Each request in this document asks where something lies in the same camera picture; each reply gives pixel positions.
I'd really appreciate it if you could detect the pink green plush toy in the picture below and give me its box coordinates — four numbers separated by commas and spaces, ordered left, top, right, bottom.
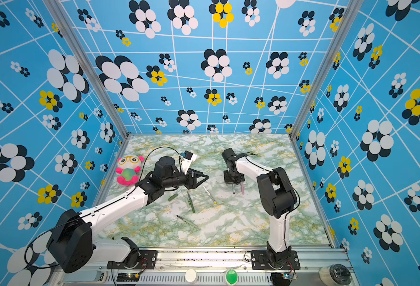
116, 156, 145, 186

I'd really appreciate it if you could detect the left aluminium corner post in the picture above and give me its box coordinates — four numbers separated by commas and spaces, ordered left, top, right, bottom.
43, 1, 129, 141

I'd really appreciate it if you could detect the pink pen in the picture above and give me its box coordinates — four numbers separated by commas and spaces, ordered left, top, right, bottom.
240, 181, 245, 195

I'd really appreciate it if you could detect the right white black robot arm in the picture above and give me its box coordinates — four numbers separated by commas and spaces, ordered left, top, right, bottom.
222, 148, 300, 270

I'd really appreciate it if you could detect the aluminium front rail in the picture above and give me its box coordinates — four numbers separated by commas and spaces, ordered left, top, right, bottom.
48, 245, 359, 286

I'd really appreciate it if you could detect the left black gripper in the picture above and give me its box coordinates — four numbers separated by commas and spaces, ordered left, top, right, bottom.
163, 167, 209, 190

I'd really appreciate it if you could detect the white push button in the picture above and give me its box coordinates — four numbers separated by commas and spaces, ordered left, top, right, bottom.
185, 269, 197, 284

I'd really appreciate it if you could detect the dark green gel pen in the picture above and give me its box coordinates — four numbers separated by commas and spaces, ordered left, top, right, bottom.
176, 215, 199, 228

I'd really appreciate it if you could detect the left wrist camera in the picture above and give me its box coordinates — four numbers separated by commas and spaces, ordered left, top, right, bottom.
180, 151, 197, 175

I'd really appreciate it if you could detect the green push button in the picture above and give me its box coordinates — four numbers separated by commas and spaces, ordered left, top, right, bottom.
224, 269, 238, 286

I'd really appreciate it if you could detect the aluminium corner post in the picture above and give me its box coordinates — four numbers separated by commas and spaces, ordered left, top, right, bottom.
43, 1, 129, 141
291, 0, 364, 139

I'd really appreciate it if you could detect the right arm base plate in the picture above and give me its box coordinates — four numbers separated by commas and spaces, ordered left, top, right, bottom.
250, 250, 301, 271

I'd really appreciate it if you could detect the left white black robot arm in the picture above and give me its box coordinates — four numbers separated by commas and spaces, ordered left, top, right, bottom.
47, 156, 209, 274

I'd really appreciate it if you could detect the right aluminium corner post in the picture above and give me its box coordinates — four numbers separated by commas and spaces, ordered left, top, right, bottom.
291, 0, 364, 139

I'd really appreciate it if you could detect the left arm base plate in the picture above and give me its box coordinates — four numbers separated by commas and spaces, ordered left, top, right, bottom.
107, 250, 158, 270

